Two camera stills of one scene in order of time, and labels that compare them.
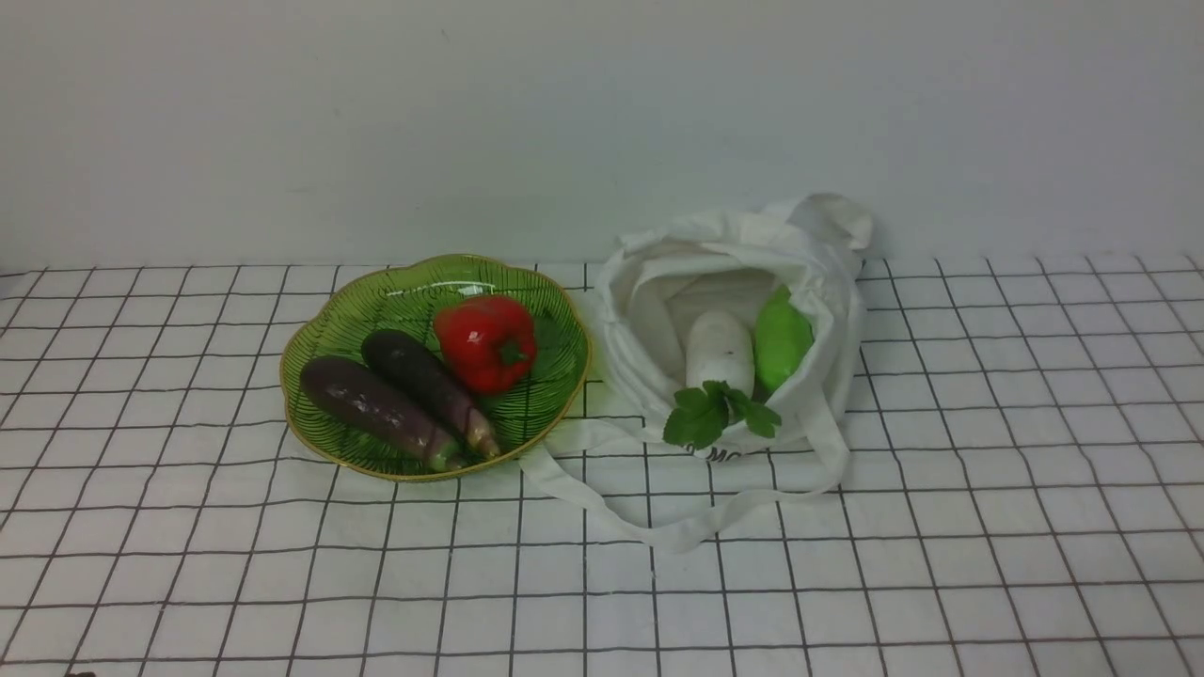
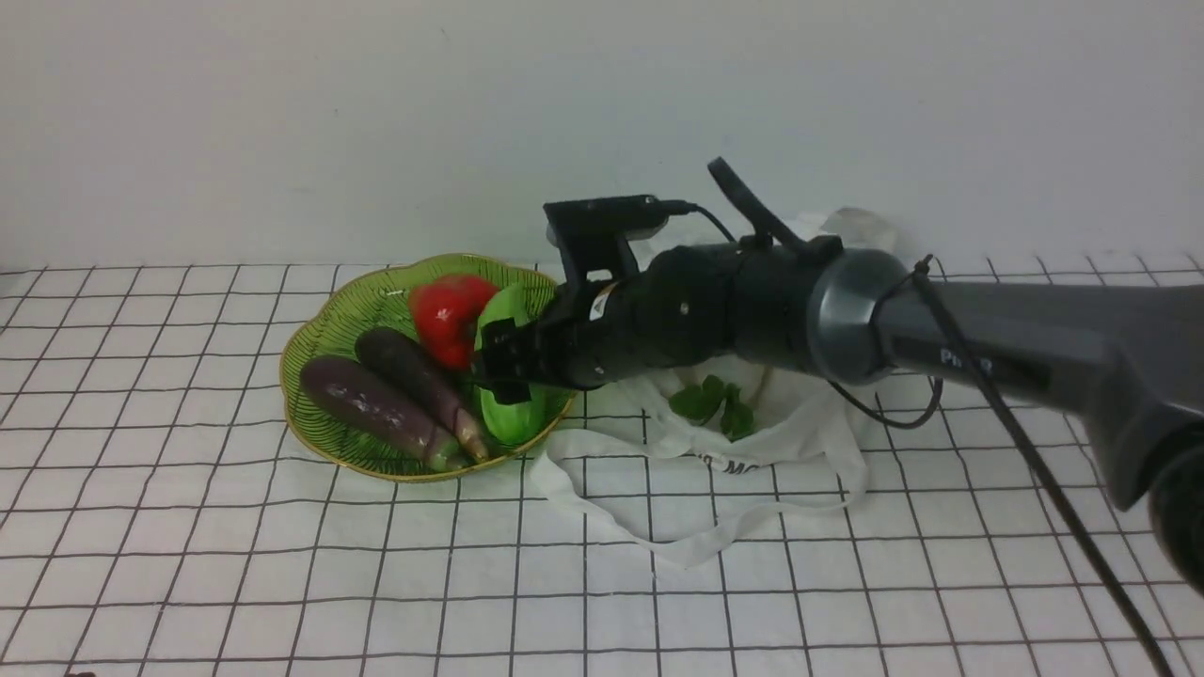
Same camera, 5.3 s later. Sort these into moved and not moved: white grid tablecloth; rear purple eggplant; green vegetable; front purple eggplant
Moved: green vegetable
Not moved: white grid tablecloth; front purple eggplant; rear purple eggplant
